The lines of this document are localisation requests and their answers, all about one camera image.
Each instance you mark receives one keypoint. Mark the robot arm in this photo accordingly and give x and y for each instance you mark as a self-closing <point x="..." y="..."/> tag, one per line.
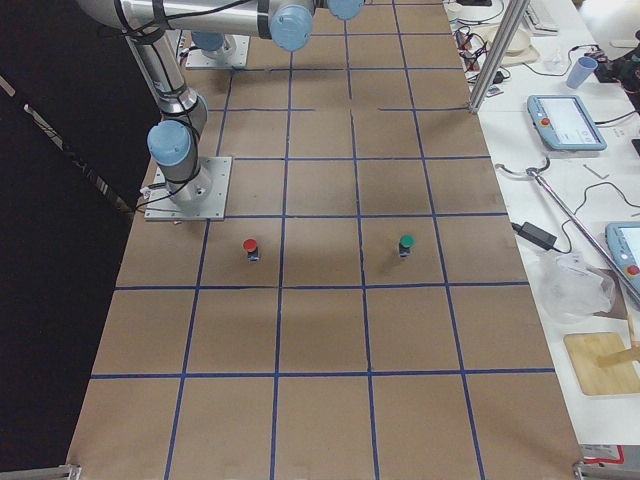
<point x="173" y="143"/>
<point x="213" y="45"/>

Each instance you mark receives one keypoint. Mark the metal walking cane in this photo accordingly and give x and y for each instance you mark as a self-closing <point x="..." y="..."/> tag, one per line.
<point x="535" y="173"/>

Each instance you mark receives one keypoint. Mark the black power adapter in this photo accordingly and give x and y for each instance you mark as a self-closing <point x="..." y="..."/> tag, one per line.
<point x="537" y="236"/>

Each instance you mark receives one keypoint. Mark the clear plastic bag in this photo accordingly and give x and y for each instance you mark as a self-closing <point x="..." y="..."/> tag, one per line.
<point x="567" y="290"/>

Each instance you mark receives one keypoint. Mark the black curtain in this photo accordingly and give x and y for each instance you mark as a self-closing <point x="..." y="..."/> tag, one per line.
<point x="75" y="109"/>

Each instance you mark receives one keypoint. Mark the upper teach pendant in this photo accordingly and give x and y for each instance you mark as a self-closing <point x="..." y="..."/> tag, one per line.
<point x="564" y="124"/>

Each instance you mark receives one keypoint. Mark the teach pendant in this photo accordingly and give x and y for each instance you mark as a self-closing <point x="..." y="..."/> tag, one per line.
<point x="622" y="239"/>
<point x="564" y="124"/>

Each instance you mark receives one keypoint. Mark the wooden cutting board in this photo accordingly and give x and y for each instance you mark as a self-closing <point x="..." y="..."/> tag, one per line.
<point x="602" y="363"/>

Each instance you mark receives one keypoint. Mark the lower teach pendant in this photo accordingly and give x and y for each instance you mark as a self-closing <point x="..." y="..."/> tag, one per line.
<point x="622" y="239"/>

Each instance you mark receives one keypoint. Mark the blue plastic cup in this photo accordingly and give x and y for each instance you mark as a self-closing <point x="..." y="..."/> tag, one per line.
<point x="580" y="72"/>

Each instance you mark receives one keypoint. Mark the red push button switch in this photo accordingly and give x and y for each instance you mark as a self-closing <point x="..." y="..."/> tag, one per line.
<point x="251" y="248"/>

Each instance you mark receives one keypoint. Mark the green push button switch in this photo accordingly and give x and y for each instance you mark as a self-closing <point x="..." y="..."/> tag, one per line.
<point x="405" y="245"/>

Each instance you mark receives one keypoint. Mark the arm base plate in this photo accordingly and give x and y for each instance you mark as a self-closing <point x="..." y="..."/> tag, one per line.
<point x="204" y="197"/>
<point x="196" y="60"/>

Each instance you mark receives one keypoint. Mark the aluminium frame post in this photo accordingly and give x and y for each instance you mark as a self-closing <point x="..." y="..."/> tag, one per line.
<point x="506" y="30"/>

